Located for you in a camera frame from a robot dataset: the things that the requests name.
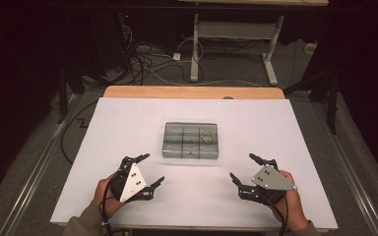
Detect black device with red light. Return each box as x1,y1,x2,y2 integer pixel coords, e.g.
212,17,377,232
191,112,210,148
117,11,136,55

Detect wooden table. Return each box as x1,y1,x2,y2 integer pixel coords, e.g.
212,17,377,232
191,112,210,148
102,85,330,234

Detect tangle of floor cables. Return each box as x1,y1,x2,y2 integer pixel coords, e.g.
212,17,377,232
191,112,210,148
119,24,264,88

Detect right hand-held gripper cable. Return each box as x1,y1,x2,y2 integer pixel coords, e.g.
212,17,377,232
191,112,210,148
259,189,290,236

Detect person's right hand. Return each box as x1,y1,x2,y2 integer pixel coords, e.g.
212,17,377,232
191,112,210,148
271,169,309,224

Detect white board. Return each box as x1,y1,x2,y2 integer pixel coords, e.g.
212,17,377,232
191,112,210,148
49,96,339,230

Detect black metal stand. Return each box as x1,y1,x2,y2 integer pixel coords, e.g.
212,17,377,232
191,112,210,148
56,62,88,125
283,70,340,136

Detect left hand-held gripper cable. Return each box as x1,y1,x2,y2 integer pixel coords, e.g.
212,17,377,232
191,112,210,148
99,175,116,236

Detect hand-held gripper cable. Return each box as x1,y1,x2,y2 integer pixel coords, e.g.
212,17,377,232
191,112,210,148
99,175,116,236
259,189,290,236

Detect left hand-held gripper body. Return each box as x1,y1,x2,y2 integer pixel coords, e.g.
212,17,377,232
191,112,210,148
110,156,156,204

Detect aluminium floor rail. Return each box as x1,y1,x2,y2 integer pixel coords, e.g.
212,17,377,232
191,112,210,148
310,101,378,236
0,92,81,236

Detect white box on floor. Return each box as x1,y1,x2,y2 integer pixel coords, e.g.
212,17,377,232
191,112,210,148
304,42,319,55

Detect clear plastic compartment box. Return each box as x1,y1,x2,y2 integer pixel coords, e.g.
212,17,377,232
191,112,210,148
161,122,220,160

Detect person's left hand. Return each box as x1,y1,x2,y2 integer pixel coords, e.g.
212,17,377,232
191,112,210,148
94,172,126,218

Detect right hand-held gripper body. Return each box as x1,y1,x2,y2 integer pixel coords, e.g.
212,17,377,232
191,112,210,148
237,160,299,207

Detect white metal desk frame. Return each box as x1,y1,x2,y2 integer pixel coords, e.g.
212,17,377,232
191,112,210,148
176,0,330,87

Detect black floor cable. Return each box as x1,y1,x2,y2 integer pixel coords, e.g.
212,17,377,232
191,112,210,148
60,99,100,165

